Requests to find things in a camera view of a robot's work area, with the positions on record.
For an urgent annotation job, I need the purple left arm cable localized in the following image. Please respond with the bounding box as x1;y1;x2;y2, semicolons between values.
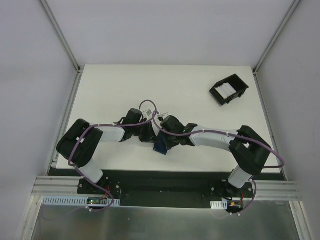
41;99;160;222

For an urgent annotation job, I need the aluminium frame post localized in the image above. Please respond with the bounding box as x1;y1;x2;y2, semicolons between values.
38;0;82;73
252;0;302;76

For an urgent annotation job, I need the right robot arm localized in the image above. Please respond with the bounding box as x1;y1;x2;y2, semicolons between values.
159;115;270;198

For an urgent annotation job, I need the aluminium front rail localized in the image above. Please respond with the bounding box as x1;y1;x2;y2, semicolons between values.
31;176;302;202

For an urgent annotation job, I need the black card tray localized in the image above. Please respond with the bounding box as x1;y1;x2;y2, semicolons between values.
209;74;249;106

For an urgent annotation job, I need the right aluminium frame post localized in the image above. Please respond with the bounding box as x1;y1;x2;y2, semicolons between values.
252;0;302;76

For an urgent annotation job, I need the left white cable duct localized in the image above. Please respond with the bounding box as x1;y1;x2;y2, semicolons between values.
42;196;121;208

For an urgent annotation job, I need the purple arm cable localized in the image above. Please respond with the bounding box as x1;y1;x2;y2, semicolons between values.
151;111;286;220
41;99;160;222

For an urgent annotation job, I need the blue leather card holder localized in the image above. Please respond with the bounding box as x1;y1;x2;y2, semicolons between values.
153;133;168;155

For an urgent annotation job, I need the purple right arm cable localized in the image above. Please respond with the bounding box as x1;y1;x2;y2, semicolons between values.
151;111;286;220

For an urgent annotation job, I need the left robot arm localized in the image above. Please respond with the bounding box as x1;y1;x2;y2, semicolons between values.
56;108;160;195

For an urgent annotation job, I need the white cable duct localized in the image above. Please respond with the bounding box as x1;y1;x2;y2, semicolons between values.
210;199;228;210
42;196;121;208

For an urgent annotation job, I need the white card stack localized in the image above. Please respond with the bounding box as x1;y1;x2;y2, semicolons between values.
214;83;237;100

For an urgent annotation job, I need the left aluminium frame post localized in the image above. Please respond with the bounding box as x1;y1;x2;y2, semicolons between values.
38;0;82;73

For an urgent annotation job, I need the right white cable duct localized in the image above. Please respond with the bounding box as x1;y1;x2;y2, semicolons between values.
210;199;228;210

